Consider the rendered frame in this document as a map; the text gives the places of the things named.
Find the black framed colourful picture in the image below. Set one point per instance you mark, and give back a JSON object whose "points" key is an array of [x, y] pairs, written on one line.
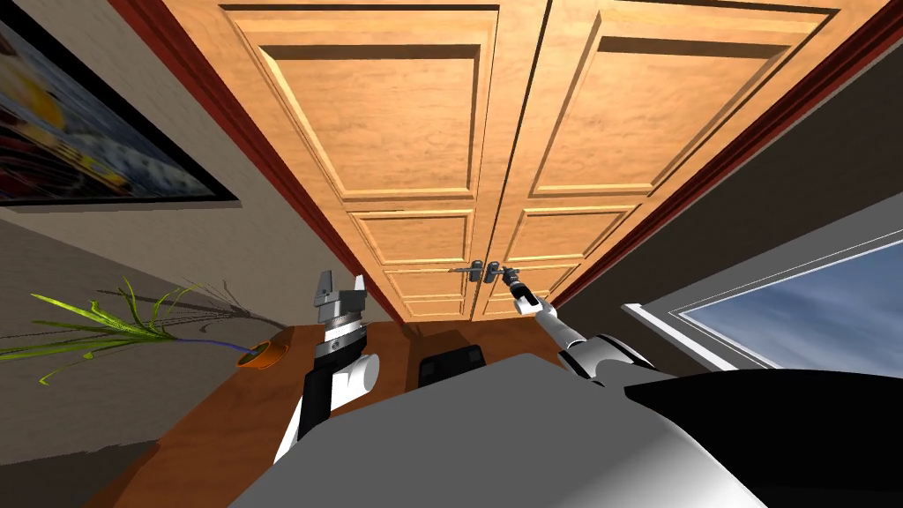
{"points": [[77, 134]]}

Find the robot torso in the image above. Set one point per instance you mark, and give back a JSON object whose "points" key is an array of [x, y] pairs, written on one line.
{"points": [[494, 437]]}

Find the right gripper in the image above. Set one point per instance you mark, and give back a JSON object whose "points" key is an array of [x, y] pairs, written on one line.
{"points": [[511, 279]]}

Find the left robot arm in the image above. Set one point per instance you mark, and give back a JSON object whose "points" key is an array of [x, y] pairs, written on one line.
{"points": [[321, 395]]}

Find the wooden panelled door leaf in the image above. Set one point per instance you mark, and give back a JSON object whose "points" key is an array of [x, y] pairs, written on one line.
{"points": [[395, 120], [635, 113]]}

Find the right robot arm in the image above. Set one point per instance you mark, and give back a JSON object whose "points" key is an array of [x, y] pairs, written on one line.
{"points": [[769, 437]]}

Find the green plant in orange pot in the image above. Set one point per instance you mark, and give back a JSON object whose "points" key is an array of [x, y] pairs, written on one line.
{"points": [[262, 353]]}

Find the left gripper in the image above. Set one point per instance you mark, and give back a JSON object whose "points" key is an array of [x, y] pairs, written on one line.
{"points": [[340, 308]]}

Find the white framed window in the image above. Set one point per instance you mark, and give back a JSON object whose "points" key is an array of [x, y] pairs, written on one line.
{"points": [[811, 317]]}

